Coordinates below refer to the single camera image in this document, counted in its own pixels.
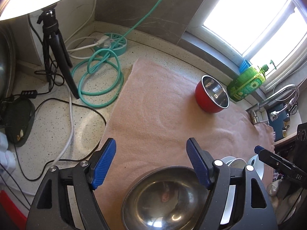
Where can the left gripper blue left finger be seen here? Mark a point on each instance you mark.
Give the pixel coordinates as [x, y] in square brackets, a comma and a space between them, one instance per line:
[101, 162]

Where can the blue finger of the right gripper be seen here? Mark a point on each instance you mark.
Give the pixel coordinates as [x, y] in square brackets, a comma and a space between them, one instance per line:
[258, 149]

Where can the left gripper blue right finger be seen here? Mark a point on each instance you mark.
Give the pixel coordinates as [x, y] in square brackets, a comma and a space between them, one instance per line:
[201, 161]

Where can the light blue ceramic bowl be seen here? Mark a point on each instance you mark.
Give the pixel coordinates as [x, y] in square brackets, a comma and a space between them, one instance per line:
[257, 164]

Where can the white ceramic bowl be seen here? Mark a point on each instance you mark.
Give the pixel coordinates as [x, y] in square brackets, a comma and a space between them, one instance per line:
[233, 163]

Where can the steel mixing bowl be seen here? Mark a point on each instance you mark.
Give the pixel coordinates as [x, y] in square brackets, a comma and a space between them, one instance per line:
[165, 198]

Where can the red steel bowl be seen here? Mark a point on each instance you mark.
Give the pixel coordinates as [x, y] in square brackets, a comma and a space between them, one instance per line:
[210, 95]

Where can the blue utensil holder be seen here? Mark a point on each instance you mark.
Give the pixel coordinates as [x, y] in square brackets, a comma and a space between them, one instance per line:
[286, 121]

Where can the white glove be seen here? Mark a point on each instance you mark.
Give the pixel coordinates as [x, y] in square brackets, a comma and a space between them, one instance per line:
[285, 198]

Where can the green dish soap bottle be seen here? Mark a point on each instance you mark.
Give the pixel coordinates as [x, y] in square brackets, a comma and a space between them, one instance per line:
[248, 82]

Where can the pink towel mat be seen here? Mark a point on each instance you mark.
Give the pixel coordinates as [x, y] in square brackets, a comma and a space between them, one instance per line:
[154, 116]

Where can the blue plastic cup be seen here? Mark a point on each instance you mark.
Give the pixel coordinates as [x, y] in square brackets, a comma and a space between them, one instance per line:
[244, 65]

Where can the red object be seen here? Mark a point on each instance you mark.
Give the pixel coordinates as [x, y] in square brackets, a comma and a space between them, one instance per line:
[17, 217]

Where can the white plug adapter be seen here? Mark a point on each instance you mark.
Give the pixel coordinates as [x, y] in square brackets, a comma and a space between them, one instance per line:
[8, 159]

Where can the dark green dish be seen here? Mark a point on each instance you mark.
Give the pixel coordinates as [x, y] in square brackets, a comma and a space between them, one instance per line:
[18, 118]

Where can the teal round power strip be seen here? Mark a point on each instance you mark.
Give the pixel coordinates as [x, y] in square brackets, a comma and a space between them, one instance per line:
[115, 42]

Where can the steel pot lid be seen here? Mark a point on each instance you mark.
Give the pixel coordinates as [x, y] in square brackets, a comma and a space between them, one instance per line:
[8, 61]

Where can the black tripod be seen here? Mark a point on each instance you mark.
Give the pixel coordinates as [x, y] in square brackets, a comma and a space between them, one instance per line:
[52, 38]

